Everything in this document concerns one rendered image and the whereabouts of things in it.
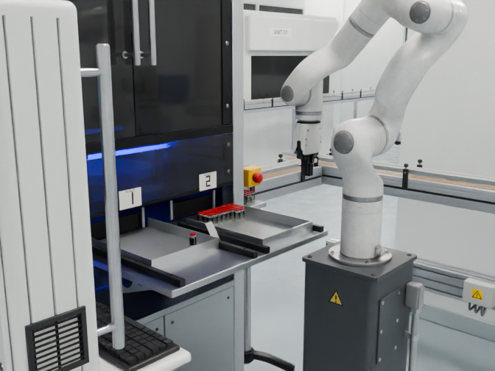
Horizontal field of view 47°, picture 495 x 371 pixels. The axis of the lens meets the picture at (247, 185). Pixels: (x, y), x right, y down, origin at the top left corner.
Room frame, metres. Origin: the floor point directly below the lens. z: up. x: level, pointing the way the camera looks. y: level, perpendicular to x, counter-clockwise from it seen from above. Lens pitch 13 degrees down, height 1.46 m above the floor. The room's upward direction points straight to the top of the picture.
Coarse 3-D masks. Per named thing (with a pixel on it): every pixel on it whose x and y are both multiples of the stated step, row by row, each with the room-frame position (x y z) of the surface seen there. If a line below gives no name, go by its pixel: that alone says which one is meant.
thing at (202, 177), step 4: (212, 172) 2.01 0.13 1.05; (216, 172) 2.03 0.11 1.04; (200, 176) 1.97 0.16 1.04; (204, 176) 1.98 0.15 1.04; (212, 176) 2.01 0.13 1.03; (216, 176) 2.03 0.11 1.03; (200, 180) 1.97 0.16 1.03; (204, 180) 1.98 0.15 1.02; (212, 180) 2.01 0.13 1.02; (216, 180) 2.03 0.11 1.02; (200, 184) 1.97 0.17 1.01; (204, 184) 1.98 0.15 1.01; (208, 184) 2.00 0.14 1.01; (212, 184) 2.01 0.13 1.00; (216, 184) 2.03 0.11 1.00; (200, 188) 1.97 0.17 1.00; (204, 188) 1.98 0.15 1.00; (208, 188) 2.00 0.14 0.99
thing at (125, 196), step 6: (120, 192) 1.72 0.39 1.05; (126, 192) 1.73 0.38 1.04; (138, 192) 1.77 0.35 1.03; (120, 198) 1.71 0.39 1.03; (126, 198) 1.73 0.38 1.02; (138, 198) 1.77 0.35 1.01; (120, 204) 1.71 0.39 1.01; (126, 204) 1.73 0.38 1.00; (138, 204) 1.77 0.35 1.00; (120, 210) 1.71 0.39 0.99
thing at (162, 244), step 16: (160, 224) 1.85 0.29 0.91; (96, 240) 1.65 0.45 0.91; (128, 240) 1.74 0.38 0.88; (144, 240) 1.74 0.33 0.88; (160, 240) 1.74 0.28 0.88; (176, 240) 1.74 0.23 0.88; (208, 240) 1.69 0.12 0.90; (128, 256) 1.54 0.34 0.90; (144, 256) 1.59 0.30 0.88; (160, 256) 1.59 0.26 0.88; (176, 256) 1.54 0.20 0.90; (192, 256) 1.59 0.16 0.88
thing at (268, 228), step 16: (256, 208) 2.01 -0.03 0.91; (192, 224) 1.86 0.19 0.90; (240, 224) 1.92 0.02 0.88; (256, 224) 1.92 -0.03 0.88; (272, 224) 1.92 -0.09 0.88; (288, 224) 1.91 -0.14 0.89; (304, 224) 1.81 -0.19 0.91; (256, 240) 1.67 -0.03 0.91; (272, 240) 1.69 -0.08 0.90; (288, 240) 1.75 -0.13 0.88
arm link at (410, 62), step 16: (464, 16) 1.53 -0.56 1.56; (416, 32) 1.60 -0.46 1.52; (448, 32) 1.52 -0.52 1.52; (400, 48) 1.58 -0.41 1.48; (416, 48) 1.55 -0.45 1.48; (432, 48) 1.55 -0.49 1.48; (448, 48) 1.56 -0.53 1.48; (400, 64) 1.54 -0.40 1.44; (416, 64) 1.53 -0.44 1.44; (432, 64) 1.55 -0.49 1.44; (384, 80) 1.58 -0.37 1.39; (400, 80) 1.54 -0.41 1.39; (416, 80) 1.55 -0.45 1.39; (384, 96) 1.58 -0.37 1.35; (400, 96) 1.56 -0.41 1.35; (384, 112) 1.64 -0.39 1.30; (400, 112) 1.60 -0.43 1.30; (400, 128) 1.66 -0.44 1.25
